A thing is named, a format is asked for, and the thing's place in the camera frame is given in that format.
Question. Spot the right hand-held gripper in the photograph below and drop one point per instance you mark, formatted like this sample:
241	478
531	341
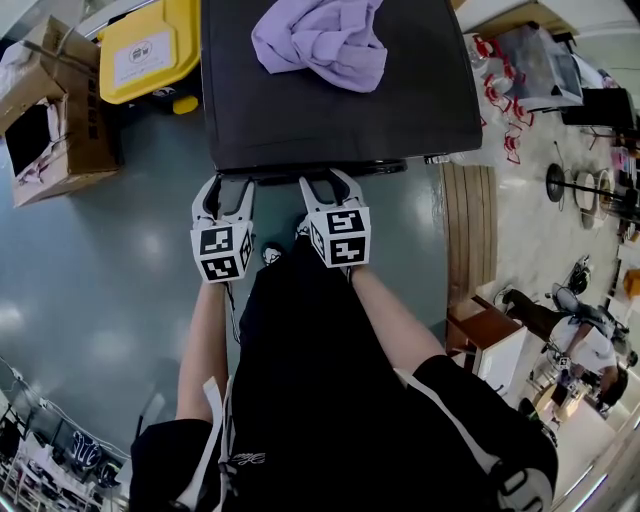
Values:
345	235

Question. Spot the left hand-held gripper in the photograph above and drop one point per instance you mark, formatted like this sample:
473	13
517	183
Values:
220	250

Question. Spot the person's right forearm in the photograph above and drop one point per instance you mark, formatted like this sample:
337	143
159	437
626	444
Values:
390	320

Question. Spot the person's left forearm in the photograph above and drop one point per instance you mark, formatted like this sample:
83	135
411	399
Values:
205	350

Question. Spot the person's right shoe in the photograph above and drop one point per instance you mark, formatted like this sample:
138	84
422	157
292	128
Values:
303	227

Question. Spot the person's shoe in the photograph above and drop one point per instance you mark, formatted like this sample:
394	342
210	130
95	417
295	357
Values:
303	227
272	255

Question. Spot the black washing machine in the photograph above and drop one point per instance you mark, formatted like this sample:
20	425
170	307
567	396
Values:
325	125

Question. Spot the person's left shoe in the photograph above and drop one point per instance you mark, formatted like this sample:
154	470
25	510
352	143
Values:
272	255

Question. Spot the silver washing machine knob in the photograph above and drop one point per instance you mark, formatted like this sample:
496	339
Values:
437	159

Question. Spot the slatted wooden bench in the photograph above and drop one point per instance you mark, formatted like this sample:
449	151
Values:
470	230

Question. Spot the purple cloth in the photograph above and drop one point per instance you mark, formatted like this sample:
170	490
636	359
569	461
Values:
325	45

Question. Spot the brown cardboard box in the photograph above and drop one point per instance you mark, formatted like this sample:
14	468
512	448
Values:
85	130

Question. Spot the black bin with yellow lid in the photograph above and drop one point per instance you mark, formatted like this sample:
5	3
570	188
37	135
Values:
145	55

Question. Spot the white bags with red ties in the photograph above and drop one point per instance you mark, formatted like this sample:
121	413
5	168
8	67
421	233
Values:
500	95

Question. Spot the person's black clothing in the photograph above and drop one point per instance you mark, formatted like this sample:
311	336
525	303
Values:
325	400

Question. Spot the wooden and white cabinet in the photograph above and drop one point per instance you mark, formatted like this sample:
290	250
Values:
492	340

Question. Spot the black floor fan stand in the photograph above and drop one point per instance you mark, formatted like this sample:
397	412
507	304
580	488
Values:
555	182

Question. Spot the clear plastic storage box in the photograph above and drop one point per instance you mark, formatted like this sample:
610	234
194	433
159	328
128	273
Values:
537	65

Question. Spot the black flat monitor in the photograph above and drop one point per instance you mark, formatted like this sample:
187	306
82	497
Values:
600	107

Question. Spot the black printed bag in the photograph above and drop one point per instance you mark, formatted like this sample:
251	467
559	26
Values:
86	450

